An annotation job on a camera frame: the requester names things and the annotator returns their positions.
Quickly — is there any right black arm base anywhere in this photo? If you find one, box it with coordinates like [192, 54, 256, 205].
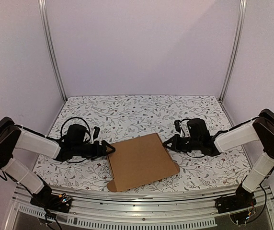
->
[215, 183, 257, 214]

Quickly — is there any floral patterned table mat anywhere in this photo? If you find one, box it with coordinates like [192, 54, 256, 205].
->
[33, 95, 251, 194]

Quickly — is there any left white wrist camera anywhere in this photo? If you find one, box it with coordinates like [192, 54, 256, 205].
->
[90, 126, 100, 144]

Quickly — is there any brown cardboard box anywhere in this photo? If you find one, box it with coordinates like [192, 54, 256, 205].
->
[107, 133, 180, 192]

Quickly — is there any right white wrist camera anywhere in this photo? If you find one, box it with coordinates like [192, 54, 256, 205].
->
[174, 118, 189, 138]

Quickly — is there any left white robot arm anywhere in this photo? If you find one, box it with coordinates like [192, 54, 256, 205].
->
[0, 116, 115, 208]

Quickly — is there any aluminium front rail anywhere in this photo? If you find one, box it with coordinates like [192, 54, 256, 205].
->
[4, 186, 274, 230]

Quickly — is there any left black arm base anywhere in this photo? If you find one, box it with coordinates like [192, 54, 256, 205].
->
[30, 185, 72, 213]

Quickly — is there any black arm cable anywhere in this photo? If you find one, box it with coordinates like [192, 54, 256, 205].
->
[177, 117, 228, 135]
[61, 116, 92, 144]

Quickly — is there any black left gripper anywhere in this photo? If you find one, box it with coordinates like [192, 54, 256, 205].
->
[72, 140, 115, 161]

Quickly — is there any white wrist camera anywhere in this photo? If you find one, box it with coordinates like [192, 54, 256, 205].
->
[174, 118, 189, 138]
[90, 126, 100, 144]

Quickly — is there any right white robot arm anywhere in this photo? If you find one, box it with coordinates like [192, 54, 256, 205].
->
[163, 109, 274, 209]

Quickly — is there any right aluminium frame post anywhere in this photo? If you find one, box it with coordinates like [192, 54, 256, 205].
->
[218, 0, 247, 103]

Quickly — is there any left aluminium frame post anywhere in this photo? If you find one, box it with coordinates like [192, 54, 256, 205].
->
[38, 0, 68, 102]

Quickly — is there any aluminium frame post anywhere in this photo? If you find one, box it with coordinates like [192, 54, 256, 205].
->
[38, 0, 68, 102]
[218, 0, 247, 103]

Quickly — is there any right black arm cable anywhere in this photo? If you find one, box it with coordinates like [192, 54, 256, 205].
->
[177, 117, 228, 135]

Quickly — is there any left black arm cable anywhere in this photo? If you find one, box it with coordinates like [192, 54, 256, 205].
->
[61, 116, 92, 144]

